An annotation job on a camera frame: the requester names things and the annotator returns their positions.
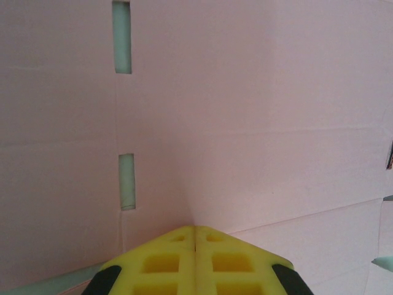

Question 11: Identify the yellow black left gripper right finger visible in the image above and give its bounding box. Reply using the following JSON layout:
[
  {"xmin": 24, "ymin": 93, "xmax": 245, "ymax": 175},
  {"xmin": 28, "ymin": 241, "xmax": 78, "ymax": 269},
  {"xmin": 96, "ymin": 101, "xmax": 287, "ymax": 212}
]
[{"xmin": 195, "ymin": 226, "xmax": 311, "ymax": 295}]

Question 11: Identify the pink paper box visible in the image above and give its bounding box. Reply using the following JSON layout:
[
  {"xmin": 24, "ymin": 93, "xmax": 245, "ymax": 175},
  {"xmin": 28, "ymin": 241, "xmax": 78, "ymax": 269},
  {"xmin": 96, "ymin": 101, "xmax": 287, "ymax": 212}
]
[{"xmin": 0, "ymin": 0, "xmax": 393, "ymax": 295}]

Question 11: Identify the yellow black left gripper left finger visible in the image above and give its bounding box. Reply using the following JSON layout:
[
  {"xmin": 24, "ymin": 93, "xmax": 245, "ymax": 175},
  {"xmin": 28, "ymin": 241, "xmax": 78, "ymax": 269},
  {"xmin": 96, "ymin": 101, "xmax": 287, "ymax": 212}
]
[{"xmin": 87, "ymin": 226, "xmax": 197, "ymax": 295}]

